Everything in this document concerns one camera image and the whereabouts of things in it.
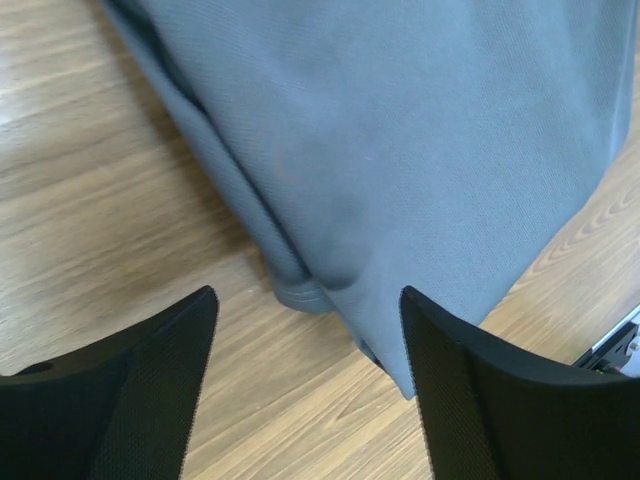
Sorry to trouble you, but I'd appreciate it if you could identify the grey t-shirt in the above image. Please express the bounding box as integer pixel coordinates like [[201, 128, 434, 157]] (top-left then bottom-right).
[[104, 1, 637, 397]]

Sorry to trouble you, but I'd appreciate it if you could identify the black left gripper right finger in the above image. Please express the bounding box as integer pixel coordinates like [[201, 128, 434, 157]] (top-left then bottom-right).
[[400, 287, 639, 480]]

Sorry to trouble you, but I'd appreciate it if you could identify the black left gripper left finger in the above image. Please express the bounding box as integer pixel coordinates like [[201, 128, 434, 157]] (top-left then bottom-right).
[[1, 286, 219, 480]]

